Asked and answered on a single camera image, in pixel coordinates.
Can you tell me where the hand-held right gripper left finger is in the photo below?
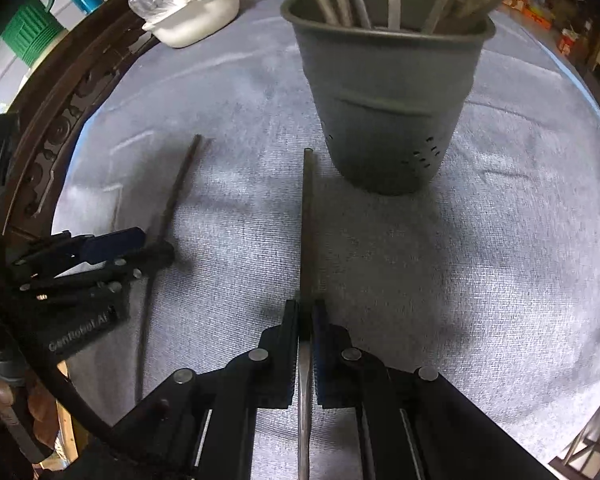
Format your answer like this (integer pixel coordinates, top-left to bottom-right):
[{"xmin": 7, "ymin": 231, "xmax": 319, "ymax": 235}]
[{"xmin": 112, "ymin": 300, "xmax": 301, "ymax": 480}]

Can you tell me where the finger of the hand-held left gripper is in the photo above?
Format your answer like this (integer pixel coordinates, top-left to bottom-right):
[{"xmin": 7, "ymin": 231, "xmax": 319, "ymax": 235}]
[
  {"xmin": 12, "ymin": 227, "xmax": 147, "ymax": 281},
  {"xmin": 20, "ymin": 241, "xmax": 176, "ymax": 311}
]

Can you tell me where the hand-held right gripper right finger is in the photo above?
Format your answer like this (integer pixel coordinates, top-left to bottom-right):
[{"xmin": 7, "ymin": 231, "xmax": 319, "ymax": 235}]
[{"xmin": 311, "ymin": 300, "xmax": 563, "ymax": 480}]

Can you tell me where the black chopstick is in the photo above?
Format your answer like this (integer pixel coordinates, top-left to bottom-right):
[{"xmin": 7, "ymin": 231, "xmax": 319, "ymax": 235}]
[{"xmin": 134, "ymin": 134, "xmax": 203, "ymax": 403}]

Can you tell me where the brown grey chopstick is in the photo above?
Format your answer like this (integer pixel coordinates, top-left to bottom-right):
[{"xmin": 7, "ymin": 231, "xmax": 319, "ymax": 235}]
[{"xmin": 297, "ymin": 148, "xmax": 317, "ymax": 480}]

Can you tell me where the grey metal chopstick holder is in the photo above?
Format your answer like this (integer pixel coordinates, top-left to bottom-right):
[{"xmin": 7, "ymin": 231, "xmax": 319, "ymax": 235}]
[{"xmin": 280, "ymin": 0, "xmax": 496, "ymax": 196}]

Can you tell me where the grey tablecloth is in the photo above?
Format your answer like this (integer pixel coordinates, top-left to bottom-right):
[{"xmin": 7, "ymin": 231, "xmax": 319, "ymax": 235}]
[{"xmin": 62, "ymin": 0, "xmax": 600, "ymax": 480}]

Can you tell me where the carved dark wooden chair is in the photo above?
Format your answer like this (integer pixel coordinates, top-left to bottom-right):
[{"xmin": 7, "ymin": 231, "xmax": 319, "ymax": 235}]
[{"xmin": 0, "ymin": 0, "xmax": 261, "ymax": 241}]

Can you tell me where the green thermos flask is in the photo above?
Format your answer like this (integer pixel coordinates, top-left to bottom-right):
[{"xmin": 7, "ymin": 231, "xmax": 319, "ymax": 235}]
[{"xmin": 2, "ymin": 0, "xmax": 68, "ymax": 68}]

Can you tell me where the white plastic basin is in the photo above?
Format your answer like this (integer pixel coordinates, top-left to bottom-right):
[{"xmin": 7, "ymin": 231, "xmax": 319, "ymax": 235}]
[{"xmin": 142, "ymin": 0, "xmax": 241, "ymax": 49}]

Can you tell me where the black cable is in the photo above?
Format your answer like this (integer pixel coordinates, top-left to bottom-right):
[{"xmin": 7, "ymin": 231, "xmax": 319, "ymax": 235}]
[{"xmin": 22, "ymin": 330, "xmax": 191, "ymax": 466}]

